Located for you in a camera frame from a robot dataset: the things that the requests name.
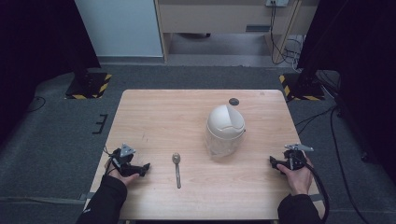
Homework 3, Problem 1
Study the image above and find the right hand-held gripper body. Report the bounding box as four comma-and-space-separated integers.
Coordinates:
280, 143, 315, 172

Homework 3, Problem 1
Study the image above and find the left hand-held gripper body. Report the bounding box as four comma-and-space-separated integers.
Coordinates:
110, 143, 142, 177

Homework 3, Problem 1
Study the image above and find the person's left hand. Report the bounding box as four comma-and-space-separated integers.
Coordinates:
104, 160, 141, 188

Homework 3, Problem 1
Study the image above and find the person's right hand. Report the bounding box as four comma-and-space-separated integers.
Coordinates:
276, 157, 314, 197

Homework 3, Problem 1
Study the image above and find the metal spoon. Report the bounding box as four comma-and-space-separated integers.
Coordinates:
171, 152, 183, 189

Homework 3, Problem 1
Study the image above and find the white lidded clear trash can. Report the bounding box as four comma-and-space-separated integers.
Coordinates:
204, 104, 248, 158

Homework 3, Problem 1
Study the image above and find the black stand base striped tape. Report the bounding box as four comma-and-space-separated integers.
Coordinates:
64, 71, 113, 101
278, 72, 327, 103

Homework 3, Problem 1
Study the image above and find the black curtain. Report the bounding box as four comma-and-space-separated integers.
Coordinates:
0, 0, 102, 147
296, 0, 396, 185

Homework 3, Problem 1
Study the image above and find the white cabinet panel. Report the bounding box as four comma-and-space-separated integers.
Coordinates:
74, 0, 164, 59

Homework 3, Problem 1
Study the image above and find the light wooden desk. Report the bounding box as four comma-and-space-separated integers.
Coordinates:
153, 0, 320, 63

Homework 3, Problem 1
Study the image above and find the grey power strip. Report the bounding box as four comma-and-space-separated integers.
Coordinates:
265, 0, 290, 8

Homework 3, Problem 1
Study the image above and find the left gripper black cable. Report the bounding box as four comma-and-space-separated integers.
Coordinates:
103, 145, 116, 175

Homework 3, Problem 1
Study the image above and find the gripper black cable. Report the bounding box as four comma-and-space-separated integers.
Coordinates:
103, 145, 116, 175
298, 154, 332, 224

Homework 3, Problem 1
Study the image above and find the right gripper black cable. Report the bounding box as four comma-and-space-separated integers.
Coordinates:
298, 154, 332, 224

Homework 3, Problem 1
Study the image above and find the black floor cable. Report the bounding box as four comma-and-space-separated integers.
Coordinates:
25, 95, 47, 114
293, 105, 339, 135
329, 106, 372, 224

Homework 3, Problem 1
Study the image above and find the black cable on desk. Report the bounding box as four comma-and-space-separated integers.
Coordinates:
269, 1, 302, 66

